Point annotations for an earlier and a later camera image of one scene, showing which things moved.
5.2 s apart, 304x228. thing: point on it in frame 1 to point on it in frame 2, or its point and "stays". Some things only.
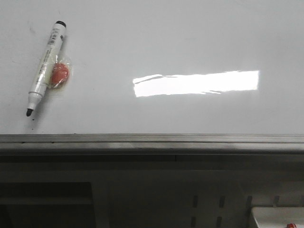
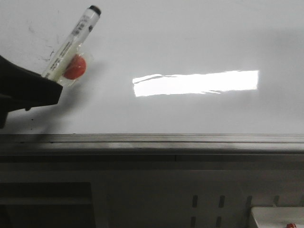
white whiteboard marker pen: (40, 81) to (71, 43)
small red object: (291, 225) stays
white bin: (278, 216) stays
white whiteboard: (156, 66) stays
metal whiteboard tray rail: (152, 148) stays
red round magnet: (60, 73) to (76, 67)
